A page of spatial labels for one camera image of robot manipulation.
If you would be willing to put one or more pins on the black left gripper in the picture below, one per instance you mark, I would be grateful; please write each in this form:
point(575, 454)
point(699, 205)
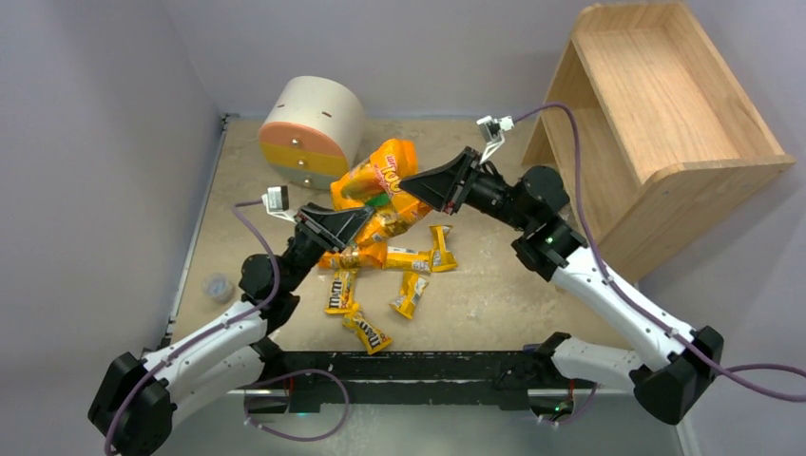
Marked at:
point(314, 229)

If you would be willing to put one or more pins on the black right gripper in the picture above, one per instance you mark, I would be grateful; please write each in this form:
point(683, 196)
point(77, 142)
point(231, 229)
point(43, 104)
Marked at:
point(464, 191)

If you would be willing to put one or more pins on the large orange candy bag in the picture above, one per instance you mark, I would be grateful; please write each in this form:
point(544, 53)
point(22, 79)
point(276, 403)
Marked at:
point(381, 174)
point(369, 248)

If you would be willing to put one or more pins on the yellow candy pack horizontal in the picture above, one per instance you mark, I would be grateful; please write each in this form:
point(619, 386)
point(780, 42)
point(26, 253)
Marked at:
point(408, 260)

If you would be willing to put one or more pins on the yellow candy pack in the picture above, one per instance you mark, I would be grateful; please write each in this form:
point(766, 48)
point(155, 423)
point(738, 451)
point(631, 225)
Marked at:
point(442, 259)
point(410, 292)

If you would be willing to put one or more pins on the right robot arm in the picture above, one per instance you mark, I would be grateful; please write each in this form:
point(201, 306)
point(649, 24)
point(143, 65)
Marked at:
point(668, 367)

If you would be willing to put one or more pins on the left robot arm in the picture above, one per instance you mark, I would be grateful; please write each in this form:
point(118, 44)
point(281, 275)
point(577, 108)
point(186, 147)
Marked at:
point(142, 398)

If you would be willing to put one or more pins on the wooden shelf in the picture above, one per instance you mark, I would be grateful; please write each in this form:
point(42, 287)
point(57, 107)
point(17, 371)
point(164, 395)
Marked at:
point(649, 125)

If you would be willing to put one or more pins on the yellow M&M pack left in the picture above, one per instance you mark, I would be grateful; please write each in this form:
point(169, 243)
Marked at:
point(341, 296)

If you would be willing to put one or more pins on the yellow m&m pack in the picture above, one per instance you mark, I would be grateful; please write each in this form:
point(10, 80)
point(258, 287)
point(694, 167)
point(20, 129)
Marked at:
point(373, 339)
point(341, 296)

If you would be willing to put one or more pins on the round pastel drawer cabinet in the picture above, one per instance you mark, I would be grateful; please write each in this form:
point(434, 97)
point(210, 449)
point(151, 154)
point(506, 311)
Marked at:
point(312, 134)

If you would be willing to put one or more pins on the yellow M&M pack front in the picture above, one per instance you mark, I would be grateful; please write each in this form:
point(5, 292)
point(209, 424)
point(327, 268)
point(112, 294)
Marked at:
point(373, 339)

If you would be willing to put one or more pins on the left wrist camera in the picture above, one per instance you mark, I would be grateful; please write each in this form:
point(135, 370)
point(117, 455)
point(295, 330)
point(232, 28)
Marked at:
point(276, 202)

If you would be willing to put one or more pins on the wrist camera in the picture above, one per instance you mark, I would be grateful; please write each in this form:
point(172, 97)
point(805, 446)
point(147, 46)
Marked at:
point(492, 130)
point(276, 202)

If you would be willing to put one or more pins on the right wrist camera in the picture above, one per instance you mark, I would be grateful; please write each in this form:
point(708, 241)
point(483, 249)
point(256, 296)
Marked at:
point(492, 130)

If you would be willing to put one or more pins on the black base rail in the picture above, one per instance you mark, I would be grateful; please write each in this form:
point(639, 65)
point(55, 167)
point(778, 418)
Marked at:
point(509, 380)

